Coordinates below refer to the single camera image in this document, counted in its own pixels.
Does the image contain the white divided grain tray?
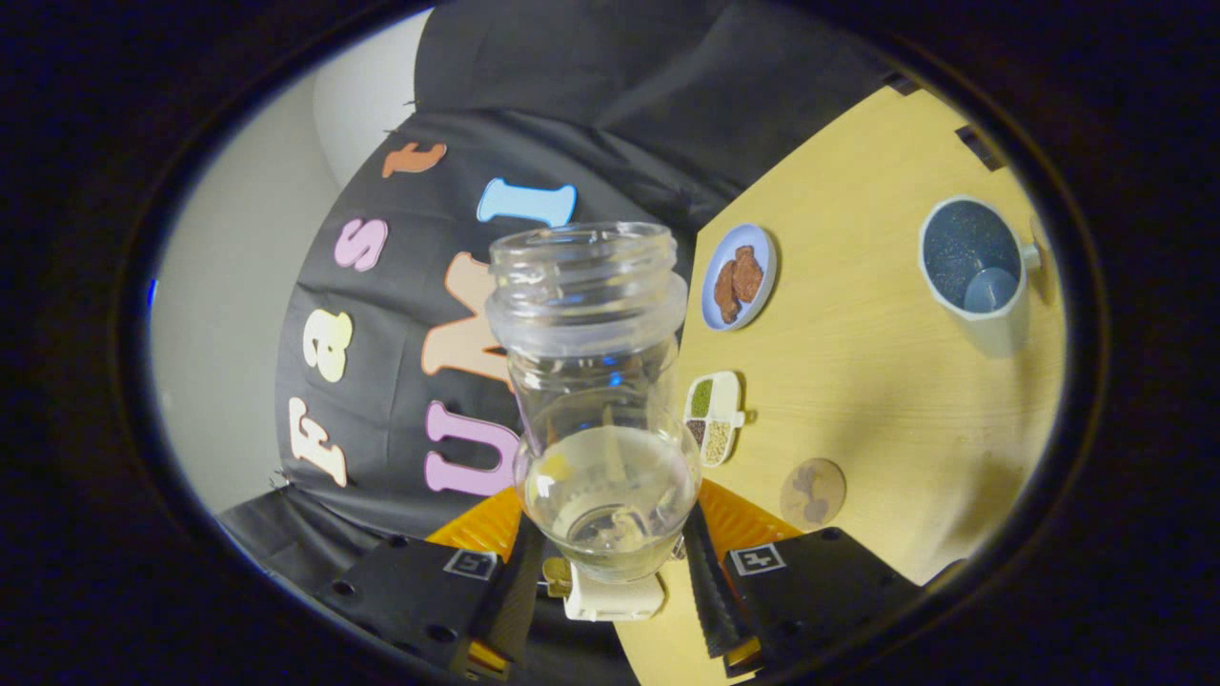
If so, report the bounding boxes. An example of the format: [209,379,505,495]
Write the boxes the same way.
[684,371,756,468]

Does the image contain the white cup with dark inside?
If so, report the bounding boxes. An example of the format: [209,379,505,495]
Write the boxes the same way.
[918,195,1042,359]

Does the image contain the brown meat piece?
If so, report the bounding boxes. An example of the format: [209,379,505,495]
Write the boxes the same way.
[732,245,765,304]
[714,260,741,325]

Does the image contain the wooden table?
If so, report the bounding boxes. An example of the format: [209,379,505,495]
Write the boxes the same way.
[615,84,1067,686]

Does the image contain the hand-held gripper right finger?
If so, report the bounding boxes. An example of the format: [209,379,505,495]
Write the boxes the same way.
[681,479,924,679]

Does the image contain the black backdrop cloth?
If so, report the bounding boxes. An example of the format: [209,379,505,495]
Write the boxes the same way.
[214,0,902,686]

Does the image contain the white toaster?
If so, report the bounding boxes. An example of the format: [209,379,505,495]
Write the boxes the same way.
[562,567,666,623]

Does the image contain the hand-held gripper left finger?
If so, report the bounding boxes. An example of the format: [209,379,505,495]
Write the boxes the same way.
[315,486,546,682]

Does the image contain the light blue plate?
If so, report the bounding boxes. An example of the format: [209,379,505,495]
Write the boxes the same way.
[701,224,778,332]

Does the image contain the round brown coaster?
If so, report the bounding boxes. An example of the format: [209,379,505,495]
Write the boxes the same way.
[780,458,847,531]

